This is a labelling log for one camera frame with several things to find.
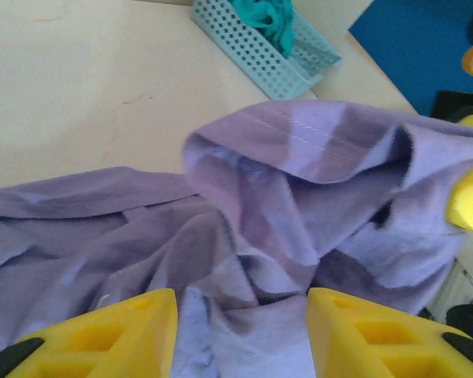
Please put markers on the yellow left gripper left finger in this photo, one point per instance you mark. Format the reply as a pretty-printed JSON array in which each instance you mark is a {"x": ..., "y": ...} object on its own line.
[{"x": 102, "y": 342}]

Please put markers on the teal crumpled cloth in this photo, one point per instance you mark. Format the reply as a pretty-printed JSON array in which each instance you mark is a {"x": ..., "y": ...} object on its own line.
[{"x": 272, "y": 19}]

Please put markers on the purple t-shirt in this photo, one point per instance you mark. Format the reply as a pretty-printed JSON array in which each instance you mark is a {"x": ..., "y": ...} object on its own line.
[{"x": 260, "y": 204}]

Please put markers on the light blue perforated plastic basket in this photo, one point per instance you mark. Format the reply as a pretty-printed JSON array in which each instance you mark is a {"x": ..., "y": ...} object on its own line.
[{"x": 260, "y": 59}]

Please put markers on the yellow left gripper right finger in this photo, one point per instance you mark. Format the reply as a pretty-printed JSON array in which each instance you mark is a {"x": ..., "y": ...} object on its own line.
[{"x": 378, "y": 346}]

